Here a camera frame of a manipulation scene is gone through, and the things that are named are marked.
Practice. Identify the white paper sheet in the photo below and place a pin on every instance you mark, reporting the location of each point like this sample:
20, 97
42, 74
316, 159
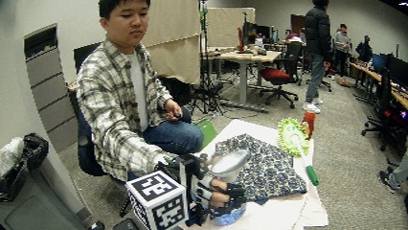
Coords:
280, 214

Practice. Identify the black flat device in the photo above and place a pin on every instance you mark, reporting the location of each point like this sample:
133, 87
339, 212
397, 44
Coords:
125, 225

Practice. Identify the large beige partition panel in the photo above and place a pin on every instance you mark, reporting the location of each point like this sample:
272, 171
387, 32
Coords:
174, 41

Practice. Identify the red office chair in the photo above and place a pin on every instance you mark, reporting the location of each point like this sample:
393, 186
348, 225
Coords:
275, 76

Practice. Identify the dark office chair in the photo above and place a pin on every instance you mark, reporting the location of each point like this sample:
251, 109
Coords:
86, 153

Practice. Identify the black tripod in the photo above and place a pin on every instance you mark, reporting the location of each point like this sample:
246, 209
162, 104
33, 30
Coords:
206, 73

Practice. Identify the dark desk monitor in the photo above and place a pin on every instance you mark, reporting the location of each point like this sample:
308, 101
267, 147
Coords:
255, 32

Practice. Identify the black office chair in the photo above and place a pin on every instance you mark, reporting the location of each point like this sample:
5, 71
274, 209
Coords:
384, 105

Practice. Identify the blue patterned cloth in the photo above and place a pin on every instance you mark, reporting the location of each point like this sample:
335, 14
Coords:
267, 166

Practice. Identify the white plastic bag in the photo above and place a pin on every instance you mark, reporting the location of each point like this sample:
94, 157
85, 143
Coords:
9, 156

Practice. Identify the small beige partition panel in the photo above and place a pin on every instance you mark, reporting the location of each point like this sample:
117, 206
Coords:
223, 27

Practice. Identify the grey drawer cabinet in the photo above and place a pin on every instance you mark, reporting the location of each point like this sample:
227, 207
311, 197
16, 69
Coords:
50, 92

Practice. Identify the brown door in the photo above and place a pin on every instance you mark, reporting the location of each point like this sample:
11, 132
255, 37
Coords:
296, 23

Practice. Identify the green flat board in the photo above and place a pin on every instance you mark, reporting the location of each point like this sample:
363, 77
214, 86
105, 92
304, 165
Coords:
207, 132

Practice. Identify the orange bottle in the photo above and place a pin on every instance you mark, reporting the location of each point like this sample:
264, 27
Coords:
308, 123

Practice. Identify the the person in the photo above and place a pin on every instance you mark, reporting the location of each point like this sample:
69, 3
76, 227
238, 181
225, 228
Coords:
110, 105

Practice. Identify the long wooden desk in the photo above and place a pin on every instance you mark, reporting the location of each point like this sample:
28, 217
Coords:
373, 75

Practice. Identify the blue lit monitor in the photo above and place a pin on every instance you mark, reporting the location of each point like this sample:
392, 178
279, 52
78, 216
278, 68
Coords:
379, 62

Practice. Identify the white marker cube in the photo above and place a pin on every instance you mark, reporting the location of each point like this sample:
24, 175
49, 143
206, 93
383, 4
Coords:
155, 201

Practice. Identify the grey low cabinet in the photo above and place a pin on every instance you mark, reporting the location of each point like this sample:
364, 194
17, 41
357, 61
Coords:
37, 207

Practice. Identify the black monitor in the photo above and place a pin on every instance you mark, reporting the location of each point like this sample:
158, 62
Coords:
399, 70

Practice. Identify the red tall bottle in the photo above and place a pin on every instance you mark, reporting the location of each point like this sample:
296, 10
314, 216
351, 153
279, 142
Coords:
239, 39

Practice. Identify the small black object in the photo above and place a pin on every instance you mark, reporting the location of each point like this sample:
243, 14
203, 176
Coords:
177, 115

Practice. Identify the green duster brush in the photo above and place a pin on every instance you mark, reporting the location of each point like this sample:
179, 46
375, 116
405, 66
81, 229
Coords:
292, 137

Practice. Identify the black bag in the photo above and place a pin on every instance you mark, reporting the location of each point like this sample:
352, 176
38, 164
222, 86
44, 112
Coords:
29, 159

